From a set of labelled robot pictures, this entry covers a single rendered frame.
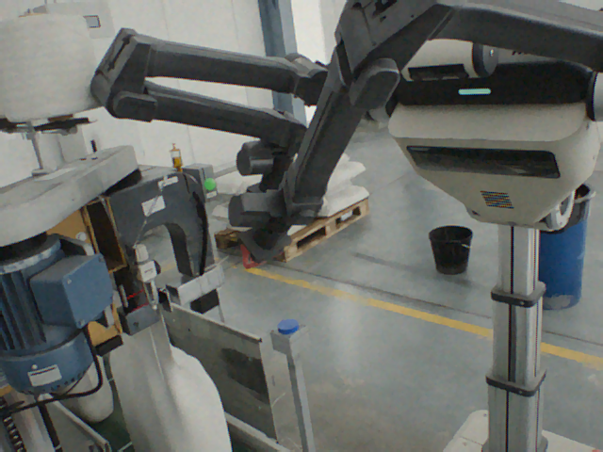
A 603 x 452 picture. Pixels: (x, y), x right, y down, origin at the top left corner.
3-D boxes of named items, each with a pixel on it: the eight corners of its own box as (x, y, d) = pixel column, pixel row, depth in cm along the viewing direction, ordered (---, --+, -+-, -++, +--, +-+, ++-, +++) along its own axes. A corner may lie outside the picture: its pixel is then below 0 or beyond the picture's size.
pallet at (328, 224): (369, 212, 486) (368, 198, 481) (287, 263, 401) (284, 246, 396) (302, 204, 536) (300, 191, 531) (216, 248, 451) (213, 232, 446)
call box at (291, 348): (311, 343, 148) (308, 325, 146) (292, 357, 142) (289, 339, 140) (290, 336, 153) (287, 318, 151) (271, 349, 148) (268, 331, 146)
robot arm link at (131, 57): (119, 36, 74) (97, 14, 80) (105, 121, 80) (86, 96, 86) (340, 72, 103) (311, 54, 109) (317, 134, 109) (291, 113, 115)
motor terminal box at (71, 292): (122, 311, 90) (105, 252, 86) (85, 344, 81) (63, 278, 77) (84, 310, 92) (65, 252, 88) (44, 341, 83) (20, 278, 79)
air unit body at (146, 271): (170, 304, 119) (154, 242, 113) (152, 314, 115) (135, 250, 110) (158, 300, 122) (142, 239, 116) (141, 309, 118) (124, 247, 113)
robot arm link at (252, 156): (309, 131, 108) (286, 114, 113) (263, 133, 101) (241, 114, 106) (295, 181, 114) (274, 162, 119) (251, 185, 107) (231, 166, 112)
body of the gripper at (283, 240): (234, 239, 101) (247, 217, 96) (270, 222, 108) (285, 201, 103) (253, 265, 100) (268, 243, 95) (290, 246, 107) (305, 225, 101)
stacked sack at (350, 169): (369, 174, 474) (368, 158, 469) (323, 196, 428) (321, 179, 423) (333, 171, 502) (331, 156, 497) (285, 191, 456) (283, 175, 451)
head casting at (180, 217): (219, 266, 136) (195, 155, 126) (138, 308, 119) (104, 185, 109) (155, 249, 155) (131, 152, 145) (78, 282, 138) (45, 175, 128)
